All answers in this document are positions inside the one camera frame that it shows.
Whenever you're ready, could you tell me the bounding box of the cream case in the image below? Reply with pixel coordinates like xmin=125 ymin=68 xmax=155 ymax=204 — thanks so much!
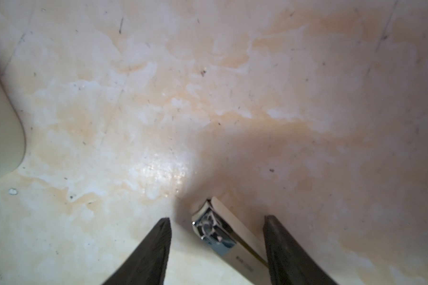
xmin=0 ymin=83 xmax=26 ymax=178

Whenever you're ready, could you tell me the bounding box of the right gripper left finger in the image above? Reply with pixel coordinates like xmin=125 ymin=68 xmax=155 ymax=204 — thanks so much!
xmin=103 ymin=217 xmax=172 ymax=285

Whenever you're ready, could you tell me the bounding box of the large clipper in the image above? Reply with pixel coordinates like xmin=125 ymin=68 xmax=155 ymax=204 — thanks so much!
xmin=191 ymin=197 xmax=271 ymax=285

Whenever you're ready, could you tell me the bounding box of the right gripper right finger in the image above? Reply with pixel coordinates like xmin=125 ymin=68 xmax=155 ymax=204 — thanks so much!
xmin=263 ymin=215 xmax=337 ymax=285

